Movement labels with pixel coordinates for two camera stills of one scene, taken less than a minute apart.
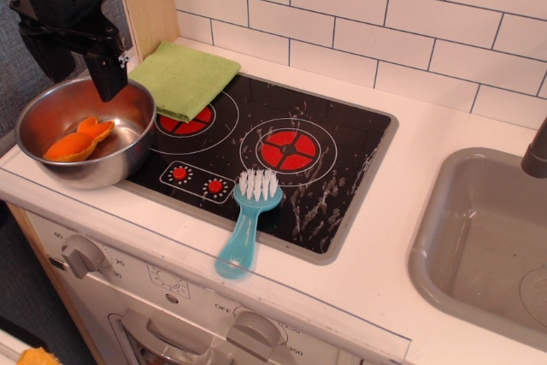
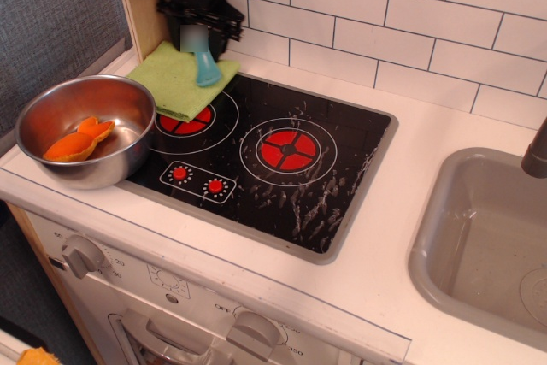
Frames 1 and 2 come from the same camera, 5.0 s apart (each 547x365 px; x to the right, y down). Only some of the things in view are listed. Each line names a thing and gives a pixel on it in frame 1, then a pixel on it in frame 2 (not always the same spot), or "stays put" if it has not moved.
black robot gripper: x=63 y=18 to x=202 y=0
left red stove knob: x=179 y=174 stays put
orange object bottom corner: x=37 y=356 stays put
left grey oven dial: x=82 y=255 stays put
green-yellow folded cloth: x=185 y=83 stays put
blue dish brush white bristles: x=256 y=189 to x=208 y=72
